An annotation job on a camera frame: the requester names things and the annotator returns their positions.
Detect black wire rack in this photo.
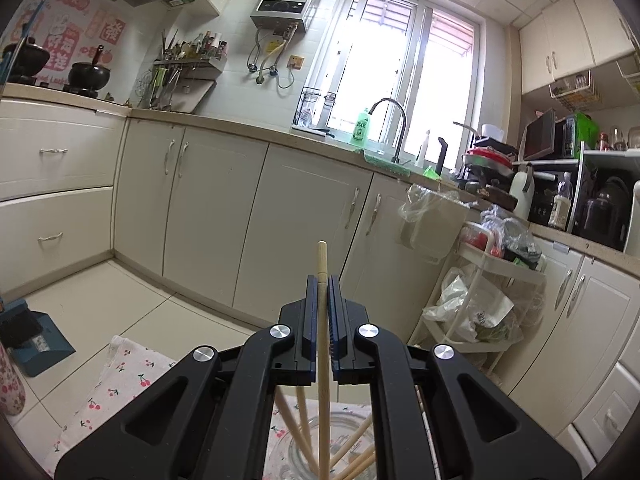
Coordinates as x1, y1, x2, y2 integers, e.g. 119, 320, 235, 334
295, 86, 337, 132

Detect green sink mat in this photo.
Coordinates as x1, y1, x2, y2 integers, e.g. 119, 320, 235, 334
362, 150, 414, 177

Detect pink floral fabric bin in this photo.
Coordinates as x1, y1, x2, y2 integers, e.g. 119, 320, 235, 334
0, 344, 27, 417

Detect cream cabinet door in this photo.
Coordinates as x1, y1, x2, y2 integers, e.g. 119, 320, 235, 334
164, 127, 272, 307
554, 255, 640, 437
320, 174, 469, 347
231, 144, 374, 332
500, 240, 587, 429
112, 121, 187, 280

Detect beige kitchen countertop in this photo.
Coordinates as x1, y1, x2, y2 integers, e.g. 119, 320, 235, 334
0, 82, 640, 281

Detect black microwave oven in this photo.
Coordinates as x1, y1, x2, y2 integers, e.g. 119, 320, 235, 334
521, 107, 584, 162

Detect red lidded pan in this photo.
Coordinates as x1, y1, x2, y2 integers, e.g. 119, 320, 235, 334
462, 144, 517, 172

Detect cream drawer front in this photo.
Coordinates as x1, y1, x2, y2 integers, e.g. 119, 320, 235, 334
0, 186, 115, 292
0, 100, 127, 202

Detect clear bottle with cream sauce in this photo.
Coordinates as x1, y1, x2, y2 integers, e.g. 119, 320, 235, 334
547, 172, 574, 232

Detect black countertop appliance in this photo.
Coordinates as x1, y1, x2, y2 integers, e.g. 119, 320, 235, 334
527, 175, 562, 227

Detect kitchen window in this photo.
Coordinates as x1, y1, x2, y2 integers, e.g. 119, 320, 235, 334
304, 0, 485, 172

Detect clear plastic bag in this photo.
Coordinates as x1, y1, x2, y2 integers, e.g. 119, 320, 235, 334
398, 184, 473, 223

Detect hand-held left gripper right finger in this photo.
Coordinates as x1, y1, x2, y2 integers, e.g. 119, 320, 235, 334
327, 274, 585, 480

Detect cherry print tablecloth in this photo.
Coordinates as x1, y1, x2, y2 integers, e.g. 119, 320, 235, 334
42, 335, 301, 480

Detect flexible water hoses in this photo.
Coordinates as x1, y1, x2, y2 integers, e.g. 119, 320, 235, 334
245, 27, 302, 92

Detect black frying pan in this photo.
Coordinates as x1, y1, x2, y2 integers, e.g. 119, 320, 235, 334
465, 172, 520, 211

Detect black cooking pot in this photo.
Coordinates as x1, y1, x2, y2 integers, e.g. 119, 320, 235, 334
2, 37, 52, 85
67, 46, 114, 93

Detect wall-mounted utensil rack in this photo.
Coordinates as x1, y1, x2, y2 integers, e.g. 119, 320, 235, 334
152, 29, 229, 82

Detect white hanging wire basket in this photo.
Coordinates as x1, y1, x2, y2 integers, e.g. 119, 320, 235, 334
549, 67, 604, 112

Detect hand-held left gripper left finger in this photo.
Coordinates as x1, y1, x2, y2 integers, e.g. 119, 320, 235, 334
54, 274, 319, 480

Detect green bag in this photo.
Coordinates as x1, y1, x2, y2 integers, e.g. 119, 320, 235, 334
575, 112, 601, 151

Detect blue dustpan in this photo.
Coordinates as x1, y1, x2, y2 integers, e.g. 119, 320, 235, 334
0, 297, 77, 378

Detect pale cutting board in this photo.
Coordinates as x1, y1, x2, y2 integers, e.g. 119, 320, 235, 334
176, 80, 219, 114

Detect green dish soap bottle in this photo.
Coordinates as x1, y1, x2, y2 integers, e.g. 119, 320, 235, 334
350, 107, 372, 149

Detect white shelf rack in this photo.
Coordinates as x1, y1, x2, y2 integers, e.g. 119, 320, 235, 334
574, 146, 640, 253

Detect hanging wire strainer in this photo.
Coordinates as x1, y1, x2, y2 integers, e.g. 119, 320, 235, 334
135, 67, 182, 112

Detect chrome sink faucet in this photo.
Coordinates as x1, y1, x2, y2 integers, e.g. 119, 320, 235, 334
368, 98, 409, 164

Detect white trolley cart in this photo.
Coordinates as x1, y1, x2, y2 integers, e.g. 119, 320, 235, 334
421, 241, 547, 387

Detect white jug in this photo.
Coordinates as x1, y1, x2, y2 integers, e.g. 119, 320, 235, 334
509, 162, 537, 219

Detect white hanging waste bin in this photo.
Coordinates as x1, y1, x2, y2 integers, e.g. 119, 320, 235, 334
400, 199, 469, 264

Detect clear glass jar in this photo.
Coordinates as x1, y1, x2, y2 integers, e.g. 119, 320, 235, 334
265, 400, 436, 480

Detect black upright bottle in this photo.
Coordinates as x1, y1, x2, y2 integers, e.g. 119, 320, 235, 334
435, 136, 452, 177

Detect pink wall sticker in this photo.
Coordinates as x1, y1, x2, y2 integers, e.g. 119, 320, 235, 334
10, 0, 127, 87

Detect red food container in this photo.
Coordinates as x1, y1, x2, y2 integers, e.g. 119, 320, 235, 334
459, 221, 504, 259

